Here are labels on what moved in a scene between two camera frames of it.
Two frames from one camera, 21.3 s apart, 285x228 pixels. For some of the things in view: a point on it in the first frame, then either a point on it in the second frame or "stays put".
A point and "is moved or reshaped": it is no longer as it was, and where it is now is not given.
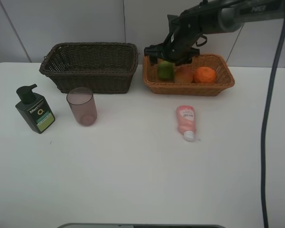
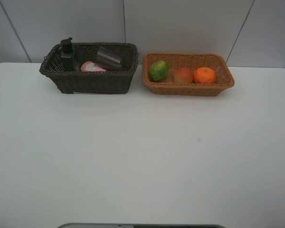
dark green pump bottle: x=34 y=109 to x=68 y=55
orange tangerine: x=204 y=75 stays put
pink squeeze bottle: x=186 y=118 to x=90 y=66
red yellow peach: x=184 y=75 stays put
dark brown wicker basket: x=105 y=68 stays put
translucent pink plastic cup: x=82 y=102 to x=109 y=60
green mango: x=165 y=70 is moved or reshaped
